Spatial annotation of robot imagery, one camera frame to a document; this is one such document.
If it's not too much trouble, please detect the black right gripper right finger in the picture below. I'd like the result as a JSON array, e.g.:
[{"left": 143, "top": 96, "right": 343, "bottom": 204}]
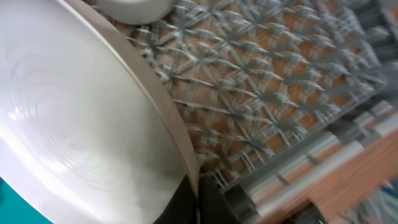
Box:
[{"left": 198, "top": 177, "right": 239, "bottom": 224}]

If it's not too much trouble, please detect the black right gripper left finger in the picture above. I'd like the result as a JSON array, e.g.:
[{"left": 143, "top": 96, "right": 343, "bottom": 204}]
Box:
[{"left": 154, "top": 175, "right": 197, "bottom": 224}]

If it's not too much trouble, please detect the grey round plate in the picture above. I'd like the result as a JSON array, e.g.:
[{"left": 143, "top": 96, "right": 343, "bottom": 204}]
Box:
[{"left": 1, "top": 1, "right": 198, "bottom": 223}]

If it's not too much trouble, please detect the grey small bowl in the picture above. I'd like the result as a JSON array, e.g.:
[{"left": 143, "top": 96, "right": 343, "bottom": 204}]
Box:
[{"left": 96, "top": 0, "right": 177, "bottom": 25}]

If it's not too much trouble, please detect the grey dishwasher rack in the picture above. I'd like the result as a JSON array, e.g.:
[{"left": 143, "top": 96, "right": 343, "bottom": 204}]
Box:
[{"left": 81, "top": 0, "right": 398, "bottom": 224}]

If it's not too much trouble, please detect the teal plastic tray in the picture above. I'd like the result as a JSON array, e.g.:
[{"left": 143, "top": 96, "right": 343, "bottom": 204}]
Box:
[{"left": 1, "top": 178, "right": 52, "bottom": 224}]

